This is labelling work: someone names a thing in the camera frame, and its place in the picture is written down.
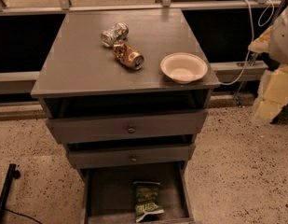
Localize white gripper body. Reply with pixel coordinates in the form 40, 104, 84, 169
251, 64, 288, 126

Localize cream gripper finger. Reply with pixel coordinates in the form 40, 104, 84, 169
248, 26, 272, 53

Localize green jalapeno chip bag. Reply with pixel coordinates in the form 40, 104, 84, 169
133, 181, 164, 223

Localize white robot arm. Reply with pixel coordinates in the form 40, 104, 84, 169
248, 6, 288, 126

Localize grey top drawer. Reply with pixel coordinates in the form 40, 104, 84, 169
47, 109, 207, 144

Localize grey wooden drawer cabinet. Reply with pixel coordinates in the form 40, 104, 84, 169
30, 8, 221, 224

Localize grey open bottom drawer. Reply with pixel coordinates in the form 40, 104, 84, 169
80, 162, 195, 224

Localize grey middle drawer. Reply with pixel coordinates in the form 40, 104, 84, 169
67, 143, 195, 169

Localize white paper bowl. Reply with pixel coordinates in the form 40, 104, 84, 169
160, 52, 208, 84

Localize crushed brown soda can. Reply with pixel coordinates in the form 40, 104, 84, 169
113, 40, 144, 70

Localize crushed silver soda can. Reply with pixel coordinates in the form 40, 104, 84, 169
101, 22, 129, 48

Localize black bar on floor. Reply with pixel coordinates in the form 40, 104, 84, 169
0, 163, 21, 224

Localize metal railing frame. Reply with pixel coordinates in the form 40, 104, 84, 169
0, 0, 288, 95

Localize black floor cable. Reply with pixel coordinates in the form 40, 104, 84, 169
3, 207, 44, 224

